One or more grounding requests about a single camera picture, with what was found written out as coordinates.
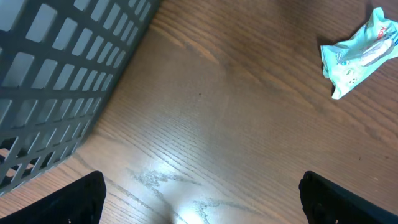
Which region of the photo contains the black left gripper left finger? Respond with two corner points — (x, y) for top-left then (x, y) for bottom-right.
(1, 171), (106, 224)

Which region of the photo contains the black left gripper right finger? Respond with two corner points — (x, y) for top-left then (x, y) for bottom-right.
(299, 171), (397, 224)

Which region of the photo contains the teal crinkled snack pack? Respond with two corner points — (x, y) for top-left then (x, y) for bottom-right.
(320, 7), (397, 100)

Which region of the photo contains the dark grey plastic basket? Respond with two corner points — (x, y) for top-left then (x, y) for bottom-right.
(1, 0), (160, 194)

